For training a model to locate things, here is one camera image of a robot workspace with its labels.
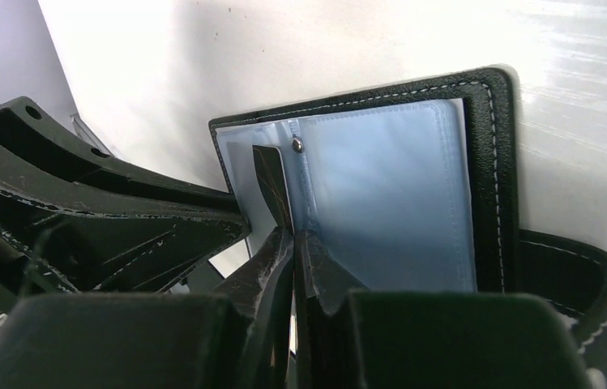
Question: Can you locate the dark card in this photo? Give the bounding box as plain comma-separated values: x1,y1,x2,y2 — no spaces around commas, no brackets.
252,145,294,234

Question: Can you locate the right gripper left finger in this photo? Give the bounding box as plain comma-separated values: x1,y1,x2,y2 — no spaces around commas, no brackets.
0,227,293,388

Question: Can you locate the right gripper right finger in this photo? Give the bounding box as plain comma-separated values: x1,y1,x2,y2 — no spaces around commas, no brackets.
294,231,599,388

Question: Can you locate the black leather card holder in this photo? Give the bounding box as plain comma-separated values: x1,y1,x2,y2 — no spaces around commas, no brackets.
209,67,607,388

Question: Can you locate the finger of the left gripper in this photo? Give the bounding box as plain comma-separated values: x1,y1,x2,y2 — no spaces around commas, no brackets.
0,96,249,292

